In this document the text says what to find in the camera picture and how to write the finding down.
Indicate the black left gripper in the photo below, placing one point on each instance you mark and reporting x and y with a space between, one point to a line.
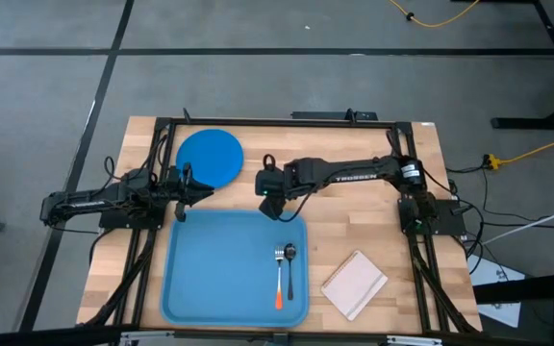
176 187

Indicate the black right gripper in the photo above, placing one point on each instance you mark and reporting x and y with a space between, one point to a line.
271 182

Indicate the blue round plate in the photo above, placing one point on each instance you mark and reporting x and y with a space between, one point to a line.
212 156

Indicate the black spoon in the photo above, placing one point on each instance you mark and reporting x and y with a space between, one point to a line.
290 251

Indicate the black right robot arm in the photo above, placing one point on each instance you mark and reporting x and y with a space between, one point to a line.
354 175

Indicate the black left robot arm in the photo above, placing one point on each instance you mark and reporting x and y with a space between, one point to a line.
89 202

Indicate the blue plastic tray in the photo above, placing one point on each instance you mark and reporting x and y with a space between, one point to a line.
219 274

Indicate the white spiral notebook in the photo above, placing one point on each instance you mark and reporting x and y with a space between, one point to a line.
354 286

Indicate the white paper sheet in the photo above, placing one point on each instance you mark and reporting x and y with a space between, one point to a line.
491 271

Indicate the black furniture bar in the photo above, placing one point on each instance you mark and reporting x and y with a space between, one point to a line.
522 290

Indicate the black aluminium table frame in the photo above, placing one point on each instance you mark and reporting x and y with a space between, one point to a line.
282 123

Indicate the black desk leg frame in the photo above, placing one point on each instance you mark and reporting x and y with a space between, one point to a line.
536 123

